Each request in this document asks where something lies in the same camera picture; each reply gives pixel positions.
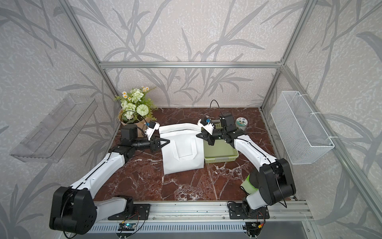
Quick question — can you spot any clear acrylic wall shelf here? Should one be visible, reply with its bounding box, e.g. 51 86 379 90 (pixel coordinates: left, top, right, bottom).
10 94 98 163

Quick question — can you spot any left controller board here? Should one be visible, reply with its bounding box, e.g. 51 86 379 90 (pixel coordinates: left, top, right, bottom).
117 222 138 233

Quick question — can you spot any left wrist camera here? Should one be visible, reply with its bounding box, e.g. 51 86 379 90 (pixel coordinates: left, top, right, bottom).
145 120 160 140

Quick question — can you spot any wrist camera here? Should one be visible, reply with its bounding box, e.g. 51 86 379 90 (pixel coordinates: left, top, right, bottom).
198 117 215 135
145 120 160 140

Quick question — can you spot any black and green work glove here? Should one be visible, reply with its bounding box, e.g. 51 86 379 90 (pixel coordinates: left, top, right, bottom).
240 175 259 195

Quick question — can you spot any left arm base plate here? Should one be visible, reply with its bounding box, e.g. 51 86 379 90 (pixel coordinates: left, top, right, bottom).
107 204 150 221

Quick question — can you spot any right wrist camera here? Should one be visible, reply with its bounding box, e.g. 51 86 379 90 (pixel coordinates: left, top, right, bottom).
198 117 215 135

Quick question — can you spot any flower bouquet in paper pot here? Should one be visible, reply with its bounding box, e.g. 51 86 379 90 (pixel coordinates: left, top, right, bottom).
114 86 158 137

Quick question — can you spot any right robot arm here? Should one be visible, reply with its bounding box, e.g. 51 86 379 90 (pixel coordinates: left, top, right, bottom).
197 113 296 212

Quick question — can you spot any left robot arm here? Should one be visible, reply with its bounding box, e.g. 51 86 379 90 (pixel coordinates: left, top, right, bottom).
49 121 170 235

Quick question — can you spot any round decorated tin can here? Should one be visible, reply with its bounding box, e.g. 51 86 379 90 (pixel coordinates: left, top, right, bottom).
235 117 248 131

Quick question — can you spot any white insulated delivery bag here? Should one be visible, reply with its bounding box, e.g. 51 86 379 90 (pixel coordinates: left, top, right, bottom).
159 123 205 175

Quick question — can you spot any green plastic basket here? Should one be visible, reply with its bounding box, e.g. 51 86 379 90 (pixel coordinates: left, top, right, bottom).
203 123 239 164

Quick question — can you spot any white wire mesh basket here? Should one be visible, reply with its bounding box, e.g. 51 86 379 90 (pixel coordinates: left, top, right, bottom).
271 91 335 165

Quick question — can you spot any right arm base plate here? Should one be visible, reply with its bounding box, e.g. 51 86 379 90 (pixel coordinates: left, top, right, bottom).
227 201 270 220

